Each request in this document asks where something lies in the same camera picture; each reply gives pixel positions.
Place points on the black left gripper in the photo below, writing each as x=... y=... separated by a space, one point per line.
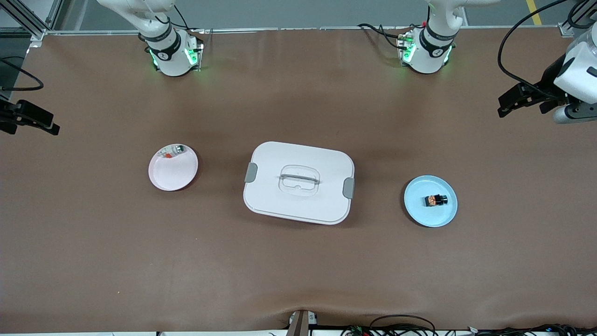
x=549 y=84

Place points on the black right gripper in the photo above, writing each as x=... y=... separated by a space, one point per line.
x=5 y=114

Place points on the orange and black switch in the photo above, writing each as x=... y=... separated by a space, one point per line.
x=435 y=200

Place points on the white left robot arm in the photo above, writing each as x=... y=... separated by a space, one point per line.
x=431 y=53

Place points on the white lidded storage box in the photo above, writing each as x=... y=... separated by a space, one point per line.
x=298 y=205

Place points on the light blue round plate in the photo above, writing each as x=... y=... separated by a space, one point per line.
x=431 y=217

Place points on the pale pink round plate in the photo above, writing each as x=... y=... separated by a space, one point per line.
x=173 y=175

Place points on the brown table cover sheet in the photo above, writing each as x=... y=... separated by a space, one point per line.
x=298 y=270

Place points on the aluminium frame profile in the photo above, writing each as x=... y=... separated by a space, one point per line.
x=570 y=29
x=31 y=27

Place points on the silver table edge rail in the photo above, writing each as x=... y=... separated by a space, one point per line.
x=303 y=29

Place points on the brown camera mount post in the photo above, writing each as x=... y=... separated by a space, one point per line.
x=298 y=324

